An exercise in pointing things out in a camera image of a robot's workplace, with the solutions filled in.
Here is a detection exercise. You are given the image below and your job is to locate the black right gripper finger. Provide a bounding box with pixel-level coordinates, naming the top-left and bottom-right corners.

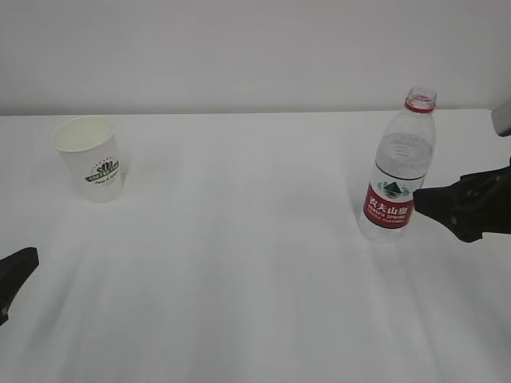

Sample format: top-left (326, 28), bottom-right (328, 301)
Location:
top-left (414, 166), bottom-right (510, 242)

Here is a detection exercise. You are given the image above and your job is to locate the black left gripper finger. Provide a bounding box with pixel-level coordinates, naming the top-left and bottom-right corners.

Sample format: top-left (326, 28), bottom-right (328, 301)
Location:
top-left (0, 247), bottom-right (39, 325)

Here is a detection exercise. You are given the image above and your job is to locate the clear Nongfu Spring water bottle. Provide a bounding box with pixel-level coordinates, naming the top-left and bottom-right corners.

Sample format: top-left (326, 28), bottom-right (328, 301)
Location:
top-left (358, 87), bottom-right (437, 243)

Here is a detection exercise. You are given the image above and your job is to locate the white paper coffee cup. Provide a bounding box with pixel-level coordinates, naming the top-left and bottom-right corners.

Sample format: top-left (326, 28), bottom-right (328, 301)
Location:
top-left (52, 116), bottom-right (122, 203)

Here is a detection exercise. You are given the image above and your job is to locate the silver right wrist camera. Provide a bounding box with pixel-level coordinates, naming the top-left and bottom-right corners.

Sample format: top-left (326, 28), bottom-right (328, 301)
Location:
top-left (491, 101), bottom-right (511, 136)

